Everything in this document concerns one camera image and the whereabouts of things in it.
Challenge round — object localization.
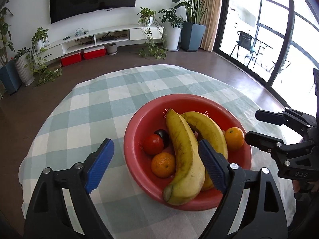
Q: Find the yellow banana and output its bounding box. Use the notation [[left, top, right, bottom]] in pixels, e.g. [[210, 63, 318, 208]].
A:
[[180, 111, 229, 192], [163, 109, 206, 206]]

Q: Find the orange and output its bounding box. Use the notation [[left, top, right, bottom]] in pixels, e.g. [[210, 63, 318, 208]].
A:
[[151, 152, 176, 179], [224, 127, 244, 150]]

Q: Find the red tomato with stem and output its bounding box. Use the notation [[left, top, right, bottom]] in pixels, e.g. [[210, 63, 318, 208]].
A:
[[143, 134, 164, 155]]

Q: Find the dark purple plum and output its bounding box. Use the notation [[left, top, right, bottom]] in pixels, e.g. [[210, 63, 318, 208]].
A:
[[154, 129, 170, 148]]

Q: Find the person's right hand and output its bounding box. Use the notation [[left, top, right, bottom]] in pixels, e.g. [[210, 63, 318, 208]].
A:
[[292, 180, 314, 201]]

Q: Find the red plastic colander bowl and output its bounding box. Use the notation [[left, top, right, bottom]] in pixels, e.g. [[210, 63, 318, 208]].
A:
[[124, 94, 252, 211]]

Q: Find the black balcony chair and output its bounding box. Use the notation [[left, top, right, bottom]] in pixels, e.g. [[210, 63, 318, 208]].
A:
[[229, 30, 274, 68]]

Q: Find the trailing pothos plant left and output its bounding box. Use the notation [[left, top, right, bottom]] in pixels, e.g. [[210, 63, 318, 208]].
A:
[[24, 27, 62, 86]]

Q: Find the trailing pothos plant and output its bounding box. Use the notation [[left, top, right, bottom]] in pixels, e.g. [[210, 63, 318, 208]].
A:
[[137, 7, 167, 59], [24, 27, 62, 86]]

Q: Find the left red storage box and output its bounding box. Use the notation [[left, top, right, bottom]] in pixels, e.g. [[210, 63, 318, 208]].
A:
[[61, 51, 82, 66]]

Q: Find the red storage box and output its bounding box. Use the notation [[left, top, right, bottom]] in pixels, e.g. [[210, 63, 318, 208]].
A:
[[61, 51, 82, 66], [83, 45, 106, 60]]

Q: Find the right red storage box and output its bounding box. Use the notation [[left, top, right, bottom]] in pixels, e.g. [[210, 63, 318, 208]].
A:
[[83, 45, 106, 60]]

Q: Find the small grey pot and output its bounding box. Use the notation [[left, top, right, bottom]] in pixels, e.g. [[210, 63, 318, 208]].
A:
[[106, 43, 117, 55]]

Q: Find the tall plant blue pot left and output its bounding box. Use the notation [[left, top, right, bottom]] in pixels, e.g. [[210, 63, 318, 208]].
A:
[[1, 0, 21, 95]]

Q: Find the white tv console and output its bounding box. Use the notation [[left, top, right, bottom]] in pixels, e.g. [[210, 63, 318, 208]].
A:
[[44, 24, 161, 63]]

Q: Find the plant in white ribbed pot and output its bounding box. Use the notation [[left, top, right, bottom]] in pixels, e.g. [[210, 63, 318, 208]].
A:
[[14, 47, 35, 86]]

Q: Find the trailing pothos plant right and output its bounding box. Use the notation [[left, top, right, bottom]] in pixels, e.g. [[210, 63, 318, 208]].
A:
[[137, 7, 167, 59]]

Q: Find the beige curtain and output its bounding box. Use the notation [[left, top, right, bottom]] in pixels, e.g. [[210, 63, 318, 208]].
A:
[[201, 0, 222, 52]]

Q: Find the large leaf plant blue pot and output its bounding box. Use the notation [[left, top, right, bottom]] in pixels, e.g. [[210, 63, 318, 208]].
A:
[[172, 0, 206, 52]]

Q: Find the bushy plant white pot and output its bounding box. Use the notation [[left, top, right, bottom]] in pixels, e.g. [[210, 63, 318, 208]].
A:
[[159, 8, 184, 52]]

